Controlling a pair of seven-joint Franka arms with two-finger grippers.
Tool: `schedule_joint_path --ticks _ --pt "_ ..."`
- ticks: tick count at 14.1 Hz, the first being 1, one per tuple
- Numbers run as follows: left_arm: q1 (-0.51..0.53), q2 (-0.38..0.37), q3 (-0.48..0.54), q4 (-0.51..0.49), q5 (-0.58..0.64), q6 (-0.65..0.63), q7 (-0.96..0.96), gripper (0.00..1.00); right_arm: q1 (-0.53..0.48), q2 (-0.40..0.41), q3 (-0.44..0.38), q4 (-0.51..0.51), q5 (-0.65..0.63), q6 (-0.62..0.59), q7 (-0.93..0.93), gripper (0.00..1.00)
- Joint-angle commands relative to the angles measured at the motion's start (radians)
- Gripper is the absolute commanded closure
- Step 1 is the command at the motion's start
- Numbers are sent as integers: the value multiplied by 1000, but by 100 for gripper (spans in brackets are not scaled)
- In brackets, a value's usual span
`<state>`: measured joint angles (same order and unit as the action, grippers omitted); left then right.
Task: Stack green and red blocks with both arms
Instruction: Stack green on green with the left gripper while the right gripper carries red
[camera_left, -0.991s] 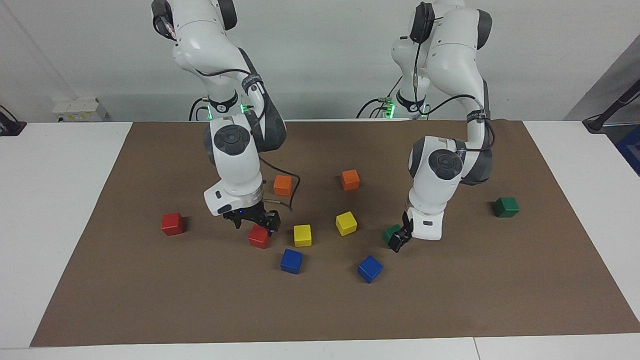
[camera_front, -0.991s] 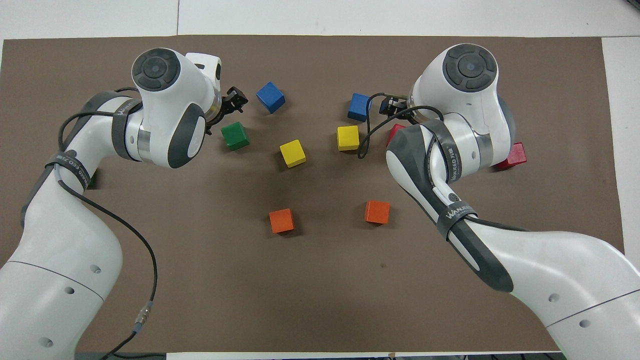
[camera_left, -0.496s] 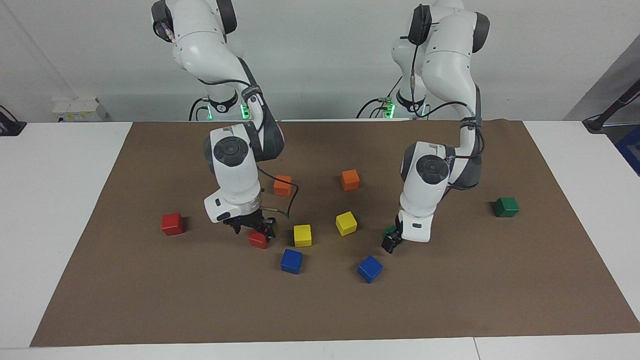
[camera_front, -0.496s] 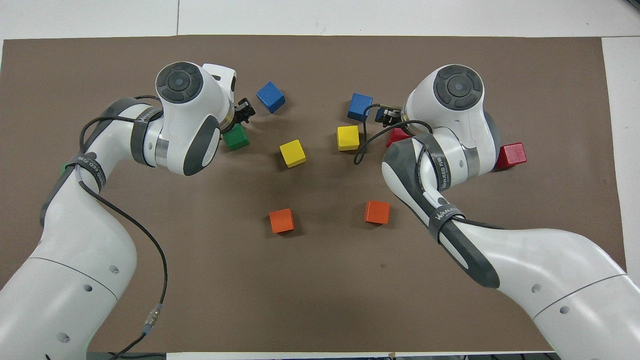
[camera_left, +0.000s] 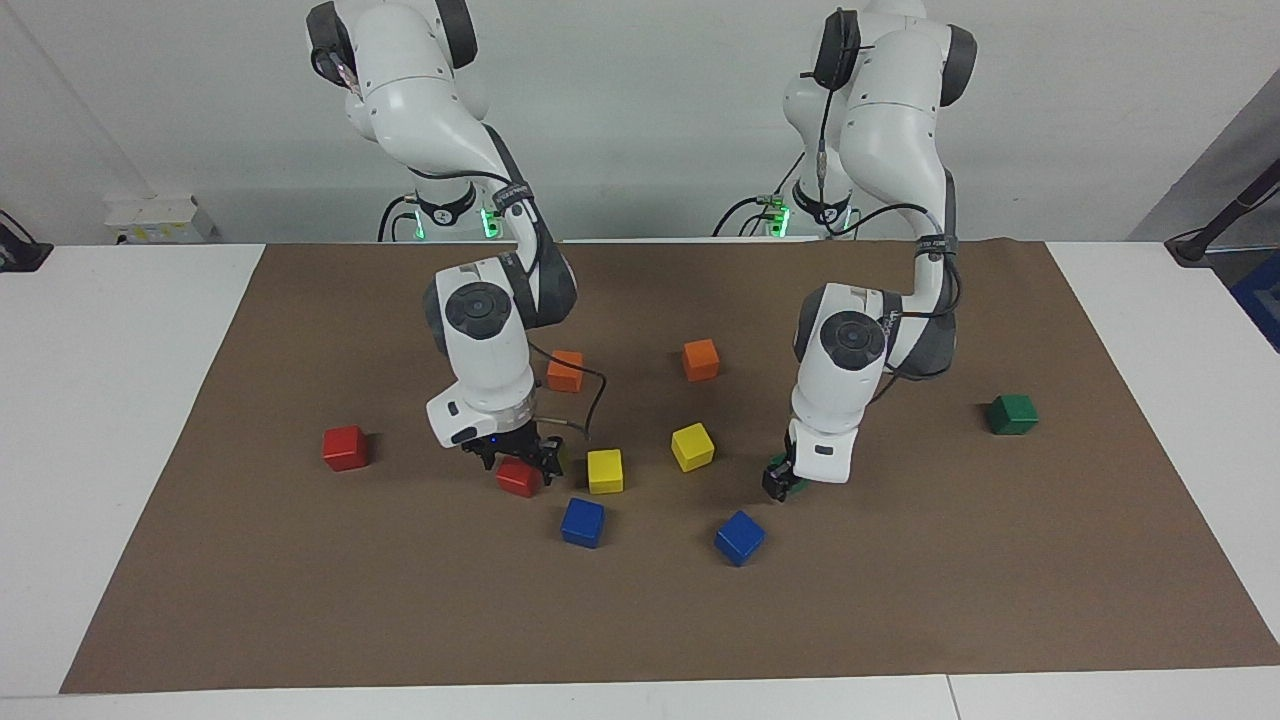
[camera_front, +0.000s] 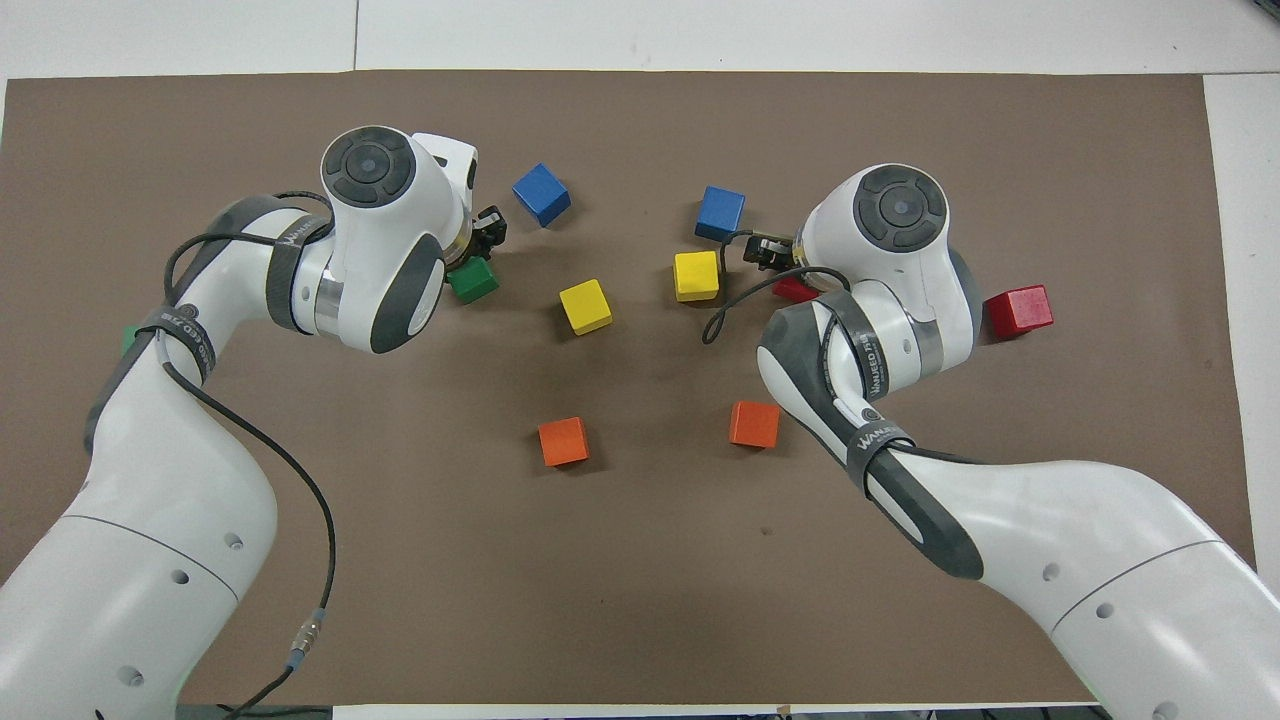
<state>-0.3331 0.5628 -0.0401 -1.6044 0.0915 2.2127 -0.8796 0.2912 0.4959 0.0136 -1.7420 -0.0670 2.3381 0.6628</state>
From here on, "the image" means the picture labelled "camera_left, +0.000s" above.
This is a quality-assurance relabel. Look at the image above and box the white wall socket box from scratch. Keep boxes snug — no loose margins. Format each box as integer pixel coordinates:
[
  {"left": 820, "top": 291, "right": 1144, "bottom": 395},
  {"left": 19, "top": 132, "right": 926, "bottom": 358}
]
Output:
[{"left": 105, "top": 194, "right": 219, "bottom": 245}]

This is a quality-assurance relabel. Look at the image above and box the red wooden cube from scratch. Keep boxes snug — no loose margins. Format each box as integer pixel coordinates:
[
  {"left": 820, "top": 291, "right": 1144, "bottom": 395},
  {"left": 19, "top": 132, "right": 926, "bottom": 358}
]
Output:
[
  {"left": 322, "top": 425, "right": 370, "bottom": 472},
  {"left": 496, "top": 458, "right": 547, "bottom": 499}
]

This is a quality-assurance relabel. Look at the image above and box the black clamp mount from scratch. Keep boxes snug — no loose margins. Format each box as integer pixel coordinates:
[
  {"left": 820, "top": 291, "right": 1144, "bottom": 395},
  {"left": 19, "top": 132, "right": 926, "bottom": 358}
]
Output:
[{"left": 0, "top": 210, "right": 54, "bottom": 273}]

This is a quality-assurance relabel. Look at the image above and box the black stand with pole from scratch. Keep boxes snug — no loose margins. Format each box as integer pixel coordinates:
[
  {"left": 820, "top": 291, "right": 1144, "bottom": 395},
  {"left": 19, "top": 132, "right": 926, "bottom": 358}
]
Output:
[{"left": 1165, "top": 158, "right": 1280, "bottom": 267}]

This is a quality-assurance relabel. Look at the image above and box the blue wooden cube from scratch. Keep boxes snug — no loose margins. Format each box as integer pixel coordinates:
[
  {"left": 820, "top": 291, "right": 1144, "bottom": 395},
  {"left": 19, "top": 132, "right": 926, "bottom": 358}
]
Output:
[
  {"left": 713, "top": 510, "right": 768, "bottom": 568},
  {"left": 560, "top": 497, "right": 607, "bottom": 550}
]

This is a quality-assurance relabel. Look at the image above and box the black right arm gripper cable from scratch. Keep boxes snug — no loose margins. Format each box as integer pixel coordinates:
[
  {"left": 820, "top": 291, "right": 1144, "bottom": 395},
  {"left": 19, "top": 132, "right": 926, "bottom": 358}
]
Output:
[{"left": 525, "top": 340, "right": 609, "bottom": 442}]

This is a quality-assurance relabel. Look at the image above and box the black right arm base cable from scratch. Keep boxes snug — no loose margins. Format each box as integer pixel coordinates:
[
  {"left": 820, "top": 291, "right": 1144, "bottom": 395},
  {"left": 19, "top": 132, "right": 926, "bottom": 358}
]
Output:
[{"left": 377, "top": 194, "right": 421, "bottom": 243}]

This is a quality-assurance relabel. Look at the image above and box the blue crate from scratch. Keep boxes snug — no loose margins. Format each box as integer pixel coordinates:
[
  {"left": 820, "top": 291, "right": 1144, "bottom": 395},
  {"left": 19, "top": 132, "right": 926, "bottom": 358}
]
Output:
[{"left": 1228, "top": 248, "right": 1280, "bottom": 353}]

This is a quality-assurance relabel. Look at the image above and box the green wooden cube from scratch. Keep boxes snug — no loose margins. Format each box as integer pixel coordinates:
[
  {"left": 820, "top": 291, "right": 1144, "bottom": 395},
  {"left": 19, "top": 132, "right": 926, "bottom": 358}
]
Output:
[
  {"left": 767, "top": 452, "right": 810, "bottom": 499},
  {"left": 987, "top": 393, "right": 1039, "bottom": 436}
]

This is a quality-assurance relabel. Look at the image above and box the black left arm base cable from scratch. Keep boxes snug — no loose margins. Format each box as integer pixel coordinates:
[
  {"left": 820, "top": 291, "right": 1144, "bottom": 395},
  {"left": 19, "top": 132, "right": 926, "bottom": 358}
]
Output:
[{"left": 712, "top": 150, "right": 806, "bottom": 238}]

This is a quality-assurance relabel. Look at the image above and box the brown paper table mat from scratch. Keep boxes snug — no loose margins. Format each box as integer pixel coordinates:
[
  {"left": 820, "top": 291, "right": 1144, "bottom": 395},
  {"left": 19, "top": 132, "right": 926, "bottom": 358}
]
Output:
[{"left": 60, "top": 238, "right": 1280, "bottom": 694}]

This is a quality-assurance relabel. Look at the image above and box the black arm base cable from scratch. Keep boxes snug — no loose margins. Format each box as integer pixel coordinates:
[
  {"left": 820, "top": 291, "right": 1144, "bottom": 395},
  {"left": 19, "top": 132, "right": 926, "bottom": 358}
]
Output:
[
  {"left": 377, "top": 194, "right": 421, "bottom": 243},
  {"left": 712, "top": 150, "right": 806, "bottom": 238}
]

